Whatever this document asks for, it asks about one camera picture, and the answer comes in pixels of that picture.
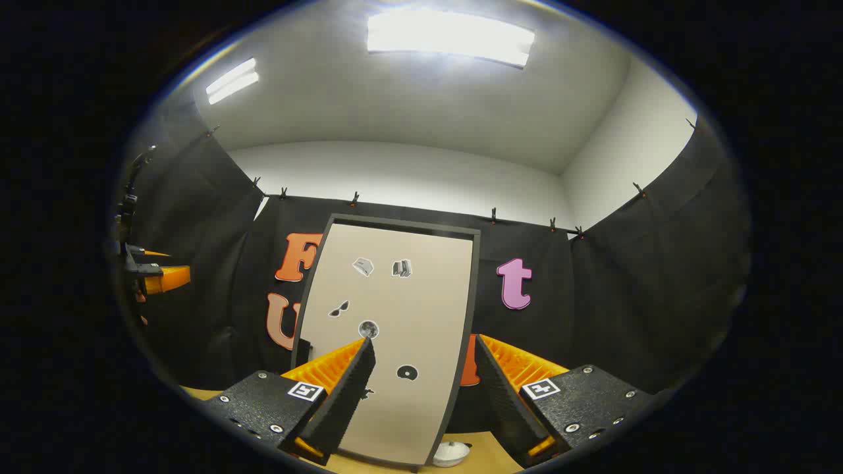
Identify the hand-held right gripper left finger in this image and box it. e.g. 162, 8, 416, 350
201, 337, 377, 467

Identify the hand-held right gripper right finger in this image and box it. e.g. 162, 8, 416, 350
474, 334, 654, 468

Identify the beige cabinet door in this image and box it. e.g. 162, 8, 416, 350
298, 223, 475, 467

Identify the dark grey cabinet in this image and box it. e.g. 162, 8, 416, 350
290, 213, 481, 471

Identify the white lidded bowl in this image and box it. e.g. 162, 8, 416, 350
433, 441, 472, 468

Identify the small ceiling light panel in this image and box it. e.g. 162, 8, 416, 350
205, 58, 259, 106

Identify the row of black cloth clips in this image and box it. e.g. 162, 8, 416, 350
209, 117, 697, 239

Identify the large ceiling light panel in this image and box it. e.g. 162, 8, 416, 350
367, 10, 535, 68

